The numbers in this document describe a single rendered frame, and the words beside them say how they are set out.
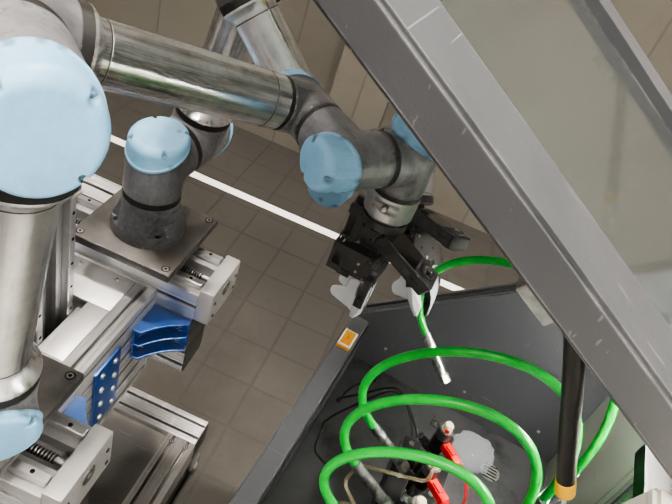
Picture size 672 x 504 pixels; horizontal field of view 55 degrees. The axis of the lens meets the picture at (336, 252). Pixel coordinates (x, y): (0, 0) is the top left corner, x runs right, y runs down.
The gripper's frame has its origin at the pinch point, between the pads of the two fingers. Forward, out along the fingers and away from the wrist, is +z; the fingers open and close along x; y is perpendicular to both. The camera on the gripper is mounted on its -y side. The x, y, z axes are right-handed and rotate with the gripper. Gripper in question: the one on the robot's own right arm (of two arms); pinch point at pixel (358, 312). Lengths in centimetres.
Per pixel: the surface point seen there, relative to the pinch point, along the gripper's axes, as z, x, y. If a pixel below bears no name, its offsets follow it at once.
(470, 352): -12.7, 10.3, -17.3
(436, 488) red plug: 14.3, 11.9, -24.0
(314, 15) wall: 44, -231, 107
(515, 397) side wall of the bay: 27, -29, -36
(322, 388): 27.5, -5.6, 0.9
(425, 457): -8.2, 26.1, -17.4
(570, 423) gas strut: -32, 35, -24
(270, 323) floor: 123, -103, 43
